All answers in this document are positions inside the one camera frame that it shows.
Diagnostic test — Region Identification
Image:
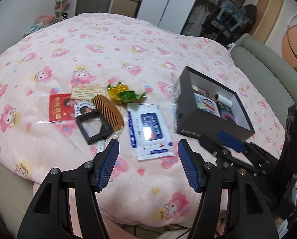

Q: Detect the black Smart Devil box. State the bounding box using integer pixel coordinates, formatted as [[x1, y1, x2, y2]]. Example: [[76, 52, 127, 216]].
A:
[[217, 101, 236, 123]]

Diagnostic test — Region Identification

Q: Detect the cartoon bead art pack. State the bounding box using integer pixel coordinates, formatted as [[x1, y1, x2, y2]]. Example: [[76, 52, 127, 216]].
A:
[[194, 93, 220, 117]]

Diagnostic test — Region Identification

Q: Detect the white lint roller refill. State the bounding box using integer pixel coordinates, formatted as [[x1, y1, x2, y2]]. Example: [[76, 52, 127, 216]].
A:
[[214, 93, 233, 107]]

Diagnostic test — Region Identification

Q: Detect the black Daphne shoe box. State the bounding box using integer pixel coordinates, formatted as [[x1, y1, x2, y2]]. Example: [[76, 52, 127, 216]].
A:
[[173, 66, 255, 141]]

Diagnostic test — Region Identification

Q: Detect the grey upholstered headboard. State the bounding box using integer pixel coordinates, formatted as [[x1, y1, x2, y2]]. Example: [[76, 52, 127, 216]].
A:
[[230, 33, 297, 126]]

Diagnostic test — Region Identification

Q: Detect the white alcohol wipes pack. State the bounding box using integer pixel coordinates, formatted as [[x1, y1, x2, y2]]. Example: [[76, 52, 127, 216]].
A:
[[127, 103, 174, 161]]

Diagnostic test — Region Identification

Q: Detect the red envelope packet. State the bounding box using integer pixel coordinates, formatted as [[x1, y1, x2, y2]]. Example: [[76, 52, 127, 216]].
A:
[[48, 93, 75, 122]]

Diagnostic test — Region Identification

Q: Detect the brown wooden comb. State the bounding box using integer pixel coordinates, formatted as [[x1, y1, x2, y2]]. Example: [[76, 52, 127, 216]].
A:
[[91, 95, 124, 132]]

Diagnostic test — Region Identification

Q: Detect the green yellow snack wrapper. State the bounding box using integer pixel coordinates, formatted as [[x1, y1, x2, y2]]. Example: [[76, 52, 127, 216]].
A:
[[107, 81, 146, 104]]

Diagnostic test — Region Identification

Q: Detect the pink cartoon print bedspread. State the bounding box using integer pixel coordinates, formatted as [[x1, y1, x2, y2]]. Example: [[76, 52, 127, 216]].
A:
[[0, 13, 284, 227]]

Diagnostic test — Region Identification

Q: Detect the yellow printed card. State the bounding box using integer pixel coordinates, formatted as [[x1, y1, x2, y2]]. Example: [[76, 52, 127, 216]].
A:
[[71, 86, 106, 100]]

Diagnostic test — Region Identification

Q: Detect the black glass display cabinet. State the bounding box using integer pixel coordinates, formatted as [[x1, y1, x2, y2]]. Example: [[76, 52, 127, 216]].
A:
[[181, 0, 257, 46]]

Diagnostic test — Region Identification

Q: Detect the white wardrobe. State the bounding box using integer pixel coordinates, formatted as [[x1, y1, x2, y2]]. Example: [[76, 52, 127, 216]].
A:
[[136, 0, 196, 34]]

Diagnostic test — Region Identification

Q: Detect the white shelf rack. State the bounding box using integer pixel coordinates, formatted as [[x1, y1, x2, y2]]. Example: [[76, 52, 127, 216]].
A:
[[54, 0, 71, 23]]

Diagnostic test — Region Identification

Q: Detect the black square frame case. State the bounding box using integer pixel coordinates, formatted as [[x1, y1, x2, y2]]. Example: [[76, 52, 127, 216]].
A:
[[75, 109, 113, 145]]

